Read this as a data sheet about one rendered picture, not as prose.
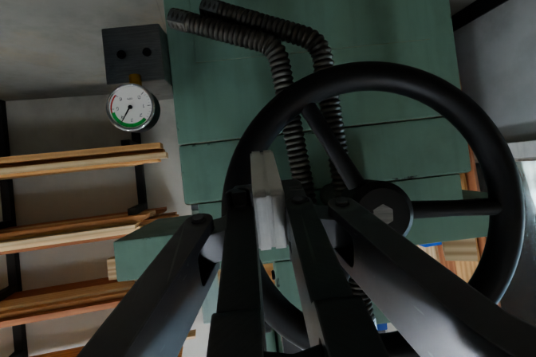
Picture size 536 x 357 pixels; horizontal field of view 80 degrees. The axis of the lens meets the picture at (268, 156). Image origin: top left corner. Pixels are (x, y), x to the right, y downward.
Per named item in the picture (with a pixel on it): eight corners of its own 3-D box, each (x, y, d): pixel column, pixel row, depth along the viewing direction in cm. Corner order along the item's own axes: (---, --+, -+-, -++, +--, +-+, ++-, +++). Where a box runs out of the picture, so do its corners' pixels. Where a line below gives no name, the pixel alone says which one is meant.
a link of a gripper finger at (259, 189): (273, 250, 16) (258, 252, 16) (265, 191, 22) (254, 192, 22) (268, 194, 15) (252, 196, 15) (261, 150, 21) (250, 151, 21)
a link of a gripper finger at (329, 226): (289, 225, 13) (360, 217, 14) (277, 179, 18) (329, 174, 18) (292, 256, 14) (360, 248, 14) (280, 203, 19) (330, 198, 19)
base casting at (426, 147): (467, 113, 49) (475, 172, 49) (355, 142, 107) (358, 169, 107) (175, 145, 48) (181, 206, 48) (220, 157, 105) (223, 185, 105)
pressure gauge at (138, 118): (150, 65, 42) (156, 128, 41) (159, 74, 45) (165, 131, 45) (101, 71, 41) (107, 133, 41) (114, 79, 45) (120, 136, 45)
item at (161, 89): (158, 21, 45) (163, 78, 44) (179, 52, 57) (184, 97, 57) (96, 27, 44) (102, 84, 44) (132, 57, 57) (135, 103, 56)
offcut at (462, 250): (474, 237, 50) (478, 261, 50) (470, 229, 54) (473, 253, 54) (442, 237, 52) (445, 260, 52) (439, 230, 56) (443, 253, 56)
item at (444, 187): (460, 173, 49) (463, 199, 49) (400, 171, 70) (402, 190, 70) (197, 204, 48) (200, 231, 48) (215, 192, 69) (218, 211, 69)
